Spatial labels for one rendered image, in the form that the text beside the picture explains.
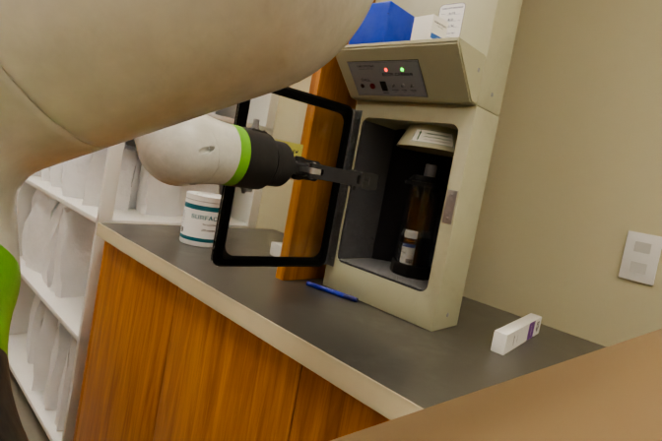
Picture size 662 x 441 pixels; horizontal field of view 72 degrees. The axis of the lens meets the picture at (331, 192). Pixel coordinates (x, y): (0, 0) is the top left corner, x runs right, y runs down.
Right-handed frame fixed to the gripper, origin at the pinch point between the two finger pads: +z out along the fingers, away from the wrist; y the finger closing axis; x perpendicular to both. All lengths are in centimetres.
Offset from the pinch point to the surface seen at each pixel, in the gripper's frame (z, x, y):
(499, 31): 22.4, -35.1, -14.2
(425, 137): 21.6, -11.9, -2.2
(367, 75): 12.2, -23.2, 9.7
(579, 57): 62, -42, -18
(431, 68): 11.3, -24.2, -7.2
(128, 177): 12, 17, 122
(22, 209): 0, 47, 210
